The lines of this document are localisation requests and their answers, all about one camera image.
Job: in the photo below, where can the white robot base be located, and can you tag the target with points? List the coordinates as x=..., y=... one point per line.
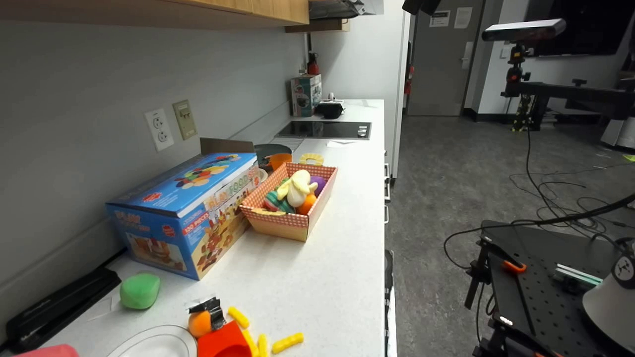
x=612, y=309

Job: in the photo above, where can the grey door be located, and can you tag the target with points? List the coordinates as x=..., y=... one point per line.
x=443, y=65

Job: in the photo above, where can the white paper notice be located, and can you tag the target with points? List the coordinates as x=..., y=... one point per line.
x=463, y=16
x=440, y=18

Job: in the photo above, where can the dark range hood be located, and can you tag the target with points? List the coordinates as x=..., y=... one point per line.
x=338, y=8

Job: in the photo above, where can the red bottle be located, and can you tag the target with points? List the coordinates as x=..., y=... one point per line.
x=313, y=63

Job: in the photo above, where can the black pot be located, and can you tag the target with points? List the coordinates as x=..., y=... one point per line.
x=328, y=109

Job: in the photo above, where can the teal cardboard box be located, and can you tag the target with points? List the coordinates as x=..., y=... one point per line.
x=307, y=95

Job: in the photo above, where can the black tripod stand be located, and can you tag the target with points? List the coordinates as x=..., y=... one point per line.
x=529, y=111

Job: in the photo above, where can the black cooktop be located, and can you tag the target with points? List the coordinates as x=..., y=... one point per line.
x=324, y=129

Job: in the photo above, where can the yellow pineapple slice toy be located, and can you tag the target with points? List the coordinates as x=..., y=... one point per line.
x=313, y=158

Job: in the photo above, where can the purple plush fruit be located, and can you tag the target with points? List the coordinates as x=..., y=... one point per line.
x=318, y=182

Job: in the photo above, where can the orange plastic cup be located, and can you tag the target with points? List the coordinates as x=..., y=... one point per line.
x=279, y=160

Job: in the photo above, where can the round orange plush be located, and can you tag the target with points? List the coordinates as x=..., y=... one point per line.
x=307, y=202

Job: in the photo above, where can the white container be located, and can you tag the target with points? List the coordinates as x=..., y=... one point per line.
x=622, y=131

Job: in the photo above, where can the striped green plush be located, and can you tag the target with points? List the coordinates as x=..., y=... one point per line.
x=277, y=200

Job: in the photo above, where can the teal strip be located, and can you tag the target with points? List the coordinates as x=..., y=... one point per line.
x=578, y=273

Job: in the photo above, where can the black breadboard table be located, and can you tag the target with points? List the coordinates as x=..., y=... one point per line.
x=543, y=289

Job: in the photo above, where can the blue toy food box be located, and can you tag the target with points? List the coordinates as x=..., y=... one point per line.
x=180, y=210

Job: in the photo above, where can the yellow toy fry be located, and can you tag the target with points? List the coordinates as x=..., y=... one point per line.
x=251, y=339
x=289, y=341
x=263, y=345
x=239, y=317

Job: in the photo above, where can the orange ball toy black clip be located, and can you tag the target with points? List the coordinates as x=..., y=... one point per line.
x=201, y=319

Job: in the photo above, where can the orange fries carton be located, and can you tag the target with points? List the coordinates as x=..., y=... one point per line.
x=221, y=343

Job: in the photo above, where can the green cup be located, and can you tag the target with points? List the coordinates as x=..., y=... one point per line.
x=140, y=289

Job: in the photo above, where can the large white plate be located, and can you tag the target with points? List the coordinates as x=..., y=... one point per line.
x=152, y=343

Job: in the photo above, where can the long black case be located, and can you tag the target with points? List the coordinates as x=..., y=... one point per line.
x=60, y=307

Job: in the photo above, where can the pink cloth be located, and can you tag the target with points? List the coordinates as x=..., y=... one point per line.
x=51, y=351

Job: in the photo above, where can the black bar camera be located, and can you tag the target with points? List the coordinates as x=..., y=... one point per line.
x=523, y=29

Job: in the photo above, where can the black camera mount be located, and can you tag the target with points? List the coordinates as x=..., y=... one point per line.
x=517, y=69

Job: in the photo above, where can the beige light switch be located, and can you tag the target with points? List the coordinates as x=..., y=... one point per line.
x=186, y=119

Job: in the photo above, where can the wooden wall cupboard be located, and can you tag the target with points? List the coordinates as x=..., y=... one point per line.
x=152, y=10

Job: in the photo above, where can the white wall outlet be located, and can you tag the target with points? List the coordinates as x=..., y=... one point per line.
x=160, y=129

